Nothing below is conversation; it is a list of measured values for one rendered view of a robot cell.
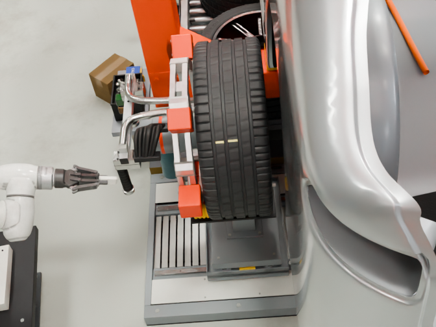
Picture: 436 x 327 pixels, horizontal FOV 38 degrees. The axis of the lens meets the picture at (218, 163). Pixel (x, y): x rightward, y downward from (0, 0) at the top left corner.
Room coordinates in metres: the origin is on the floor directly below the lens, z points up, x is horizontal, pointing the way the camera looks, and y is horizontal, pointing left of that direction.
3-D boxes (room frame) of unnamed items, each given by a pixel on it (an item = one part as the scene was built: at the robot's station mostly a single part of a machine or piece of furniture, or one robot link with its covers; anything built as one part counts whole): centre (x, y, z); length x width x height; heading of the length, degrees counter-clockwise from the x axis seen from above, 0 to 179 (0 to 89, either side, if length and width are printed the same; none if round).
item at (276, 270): (1.62, -0.08, 0.13); 0.50 x 0.36 x 0.10; 175
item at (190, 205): (1.27, 0.11, 0.85); 0.09 x 0.08 x 0.07; 175
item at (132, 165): (1.44, 0.31, 0.93); 0.09 x 0.05 x 0.05; 85
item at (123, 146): (1.50, 0.22, 1.03); 0.19 x 0.18 x 0.11; 85
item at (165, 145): (1.59, 0.16, 0.85); 0.21 x 0.14 x 0.14; 85
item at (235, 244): (1.57, -0.08, 0.32); 0.40 x 0.30 x 0.28; 175
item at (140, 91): (1.77, 0.28, 0.93); 0.09 x 0.05 x 0.05; 85
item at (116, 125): (2.24, 0.37, 0.44); 0.43 x 0.17 x 0.03; 175
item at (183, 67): (1.59, 0.09, 0.85); 0.54 x 0.07 x 0.54; 175
